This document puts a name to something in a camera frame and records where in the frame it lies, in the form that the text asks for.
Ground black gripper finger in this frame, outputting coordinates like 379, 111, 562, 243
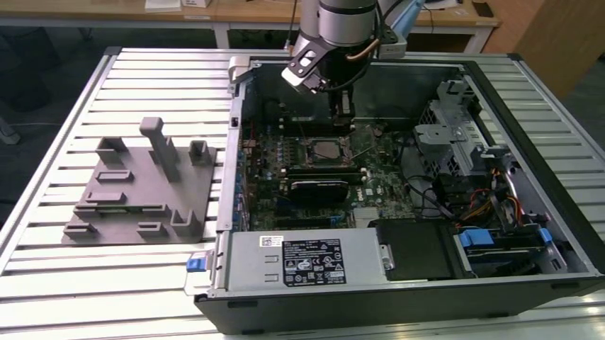
328, 88, 358, 139

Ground silver CPU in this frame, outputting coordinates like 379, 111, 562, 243
314, 140, 344, 160

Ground wire locking lever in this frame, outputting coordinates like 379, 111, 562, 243
348, 139, 380, 160

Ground CPU socket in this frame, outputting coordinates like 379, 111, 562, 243
304, 137, 354, 168

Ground green motherboard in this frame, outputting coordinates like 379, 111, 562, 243
238, 118, 429, 231

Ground black graphics card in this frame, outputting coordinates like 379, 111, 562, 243
287, 178, 351, 205

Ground metal disk bay cage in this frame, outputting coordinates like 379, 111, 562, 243
411, 79, 495, 178

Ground silver heat sink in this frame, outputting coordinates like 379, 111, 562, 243
352, 208, 382, 228

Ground black expansion slot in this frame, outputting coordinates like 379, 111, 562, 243
274, 215, 332, 228

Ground white paper sheet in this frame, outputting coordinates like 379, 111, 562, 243
144, 0, 182, 13

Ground grey power supply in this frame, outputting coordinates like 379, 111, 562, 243
215, 227, 394, 297

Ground grey parts rack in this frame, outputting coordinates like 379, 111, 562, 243
60, 115, 219, 246

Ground hard disk in blue carrier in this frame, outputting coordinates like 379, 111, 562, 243
451, 226, 554, 279

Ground wooden cabinet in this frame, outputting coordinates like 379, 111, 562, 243
483, 0, 605, 103

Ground blue case latch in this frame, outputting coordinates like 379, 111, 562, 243
186, 249, 212, 274

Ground wooden desk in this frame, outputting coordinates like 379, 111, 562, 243
0, 0, 502, 49

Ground black PC case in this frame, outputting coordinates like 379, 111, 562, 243
182, 52, 605, 336

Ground black office chair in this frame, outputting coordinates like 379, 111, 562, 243
0, 26, 63, 111

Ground white chair base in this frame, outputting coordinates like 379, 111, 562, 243
0, 116, 21, 145

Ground black camera cable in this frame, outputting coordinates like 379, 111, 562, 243
323, 35, 382, 94

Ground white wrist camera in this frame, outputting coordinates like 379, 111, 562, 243
280, 49, 330, 96

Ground grey cable with plug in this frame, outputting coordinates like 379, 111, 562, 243
282, 0, 299, 50

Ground grey case release handle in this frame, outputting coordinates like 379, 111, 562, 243
228, 56, 259, 96

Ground coloured power wires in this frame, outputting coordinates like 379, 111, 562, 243
455, 187, 526, 231

